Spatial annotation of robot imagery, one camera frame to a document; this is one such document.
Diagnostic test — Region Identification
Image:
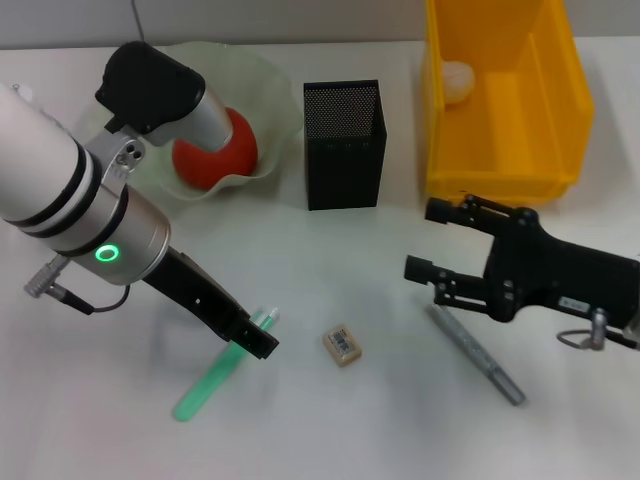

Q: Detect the mint green pen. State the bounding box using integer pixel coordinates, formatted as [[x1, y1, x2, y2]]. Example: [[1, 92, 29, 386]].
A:
[[171, 305, 281, 424]]

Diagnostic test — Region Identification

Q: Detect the yellow plastic bin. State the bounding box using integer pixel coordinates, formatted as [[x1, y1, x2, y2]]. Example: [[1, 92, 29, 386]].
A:
[[419, 0, 598, 207]]

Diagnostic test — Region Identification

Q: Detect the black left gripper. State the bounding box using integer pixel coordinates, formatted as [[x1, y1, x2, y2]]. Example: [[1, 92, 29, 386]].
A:
[[142, 248, 281, 361]]

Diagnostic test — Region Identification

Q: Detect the pale green glass fruit plate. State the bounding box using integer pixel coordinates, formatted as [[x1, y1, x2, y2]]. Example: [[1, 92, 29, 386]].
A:
[[92, 41, 296, 204]]

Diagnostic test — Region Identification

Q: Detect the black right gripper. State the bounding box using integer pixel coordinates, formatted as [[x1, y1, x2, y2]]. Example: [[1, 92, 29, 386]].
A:
[[403, 194, 640, 332]]

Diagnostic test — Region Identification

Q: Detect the black mesh pen holder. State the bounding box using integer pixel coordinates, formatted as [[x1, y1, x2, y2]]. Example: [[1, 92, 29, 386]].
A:
[[302, 78, 391, 212]]

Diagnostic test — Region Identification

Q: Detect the right gripper cable with plug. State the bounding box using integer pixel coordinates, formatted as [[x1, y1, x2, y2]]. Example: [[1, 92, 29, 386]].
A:
[[556, 307, 640, 353]]

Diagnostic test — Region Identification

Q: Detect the white paper ball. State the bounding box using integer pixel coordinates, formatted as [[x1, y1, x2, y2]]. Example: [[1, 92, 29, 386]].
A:
[[441, 60, 476, 106]]

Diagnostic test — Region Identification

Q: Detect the red-orange fruit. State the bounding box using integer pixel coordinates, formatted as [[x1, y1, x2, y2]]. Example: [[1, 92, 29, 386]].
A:
[[171, 106, 261, 192]]

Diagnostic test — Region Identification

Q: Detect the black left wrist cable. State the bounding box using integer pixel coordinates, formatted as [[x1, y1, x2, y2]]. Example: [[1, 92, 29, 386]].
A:
[[23, 258, 135, 317]]

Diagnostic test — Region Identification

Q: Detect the beige eraser with barcode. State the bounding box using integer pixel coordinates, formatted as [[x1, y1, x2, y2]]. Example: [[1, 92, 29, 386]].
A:
[[321, 323, 364, 370]]

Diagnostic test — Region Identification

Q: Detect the grey pen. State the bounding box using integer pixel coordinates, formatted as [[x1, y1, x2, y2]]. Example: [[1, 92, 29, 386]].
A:
[[425, 302, 527, 408]]

